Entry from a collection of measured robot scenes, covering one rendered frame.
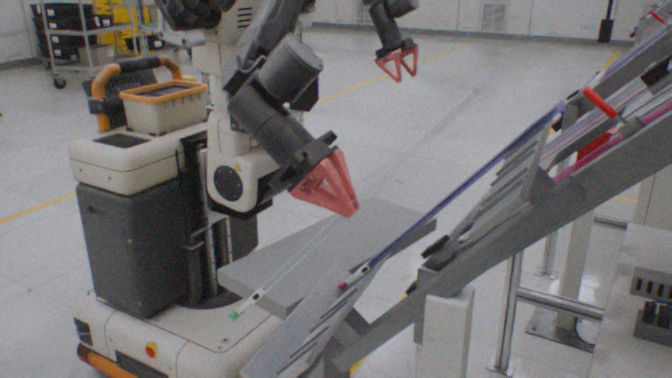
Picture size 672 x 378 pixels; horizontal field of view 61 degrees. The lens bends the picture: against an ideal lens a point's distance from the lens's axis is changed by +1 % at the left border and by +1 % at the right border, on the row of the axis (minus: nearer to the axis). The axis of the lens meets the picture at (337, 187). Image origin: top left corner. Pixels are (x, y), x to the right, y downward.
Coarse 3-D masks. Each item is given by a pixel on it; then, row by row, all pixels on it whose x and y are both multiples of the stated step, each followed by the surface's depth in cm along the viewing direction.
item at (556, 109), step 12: (552, 108) 79; (564, 108) 78; (540, 120) 80; (528, 132) 81; (516, 144) 82; (492, 156) 85; (504, 156) 84; (480, 168) 86; (468, 180) 87; (456, 192) 89; (444, 204) 90; (432, 216) 92; (408, 228) 95; (396, 240) 96; (384, 252) 98; (372, 264) 100
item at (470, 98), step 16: (464, 96) 60; (480, 96) 59; (448, 112) 61; (432, 128) 63; (416, 144) 64; (400, 160) 66; (384, 176) 67; (368, 192) 69; (336, 224) 72; (320, 240) 74; (304, 256) 76
